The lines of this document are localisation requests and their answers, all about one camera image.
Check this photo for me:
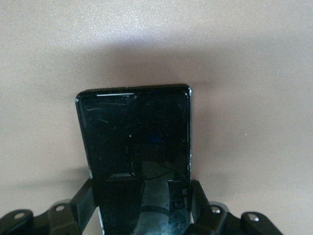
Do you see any black smartphone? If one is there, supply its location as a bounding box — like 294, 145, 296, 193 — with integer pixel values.
74, 83, 194, 235

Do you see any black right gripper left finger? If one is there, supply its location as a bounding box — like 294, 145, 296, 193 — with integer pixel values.
0, 178, 97, 235

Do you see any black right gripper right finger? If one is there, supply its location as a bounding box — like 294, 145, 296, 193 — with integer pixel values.
188, 179, 282, 235

